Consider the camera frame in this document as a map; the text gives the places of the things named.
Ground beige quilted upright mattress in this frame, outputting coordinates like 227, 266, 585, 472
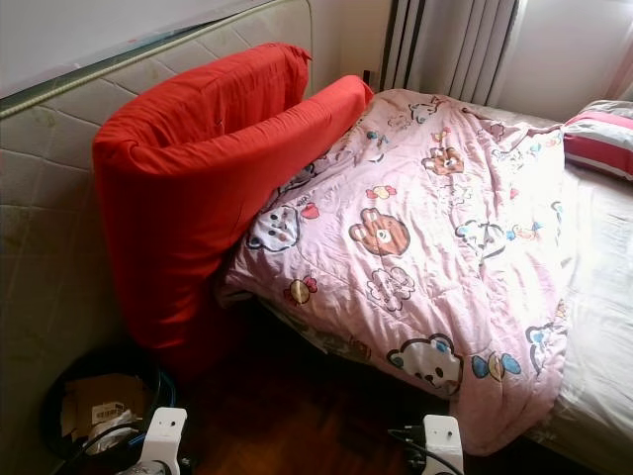
0, 0, 313, 475

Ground black round waste bin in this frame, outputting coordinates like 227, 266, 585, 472
43, 346, 182, 468

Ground red folded mattress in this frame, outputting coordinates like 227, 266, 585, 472
92, 43, 375, 371

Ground brown cardboard with label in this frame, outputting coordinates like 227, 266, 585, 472
61, 374, 151, 440

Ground pink cartoon bear quilt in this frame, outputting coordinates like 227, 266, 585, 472
216, 88, 571, 456

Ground grey pleated curtain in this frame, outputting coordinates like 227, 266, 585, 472
380, 0, 523, 106

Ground pink striped pillow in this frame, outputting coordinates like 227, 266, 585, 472
562, 99, 633, 182

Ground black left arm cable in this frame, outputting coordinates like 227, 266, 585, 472
52, 419, 159, 475

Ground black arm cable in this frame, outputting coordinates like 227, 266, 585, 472
387, 425, 442, 475
52, 419, 159, 475

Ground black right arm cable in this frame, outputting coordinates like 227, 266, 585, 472
387, 425, 442, 475

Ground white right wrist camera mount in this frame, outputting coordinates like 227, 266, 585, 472
420, 415, 465, 475

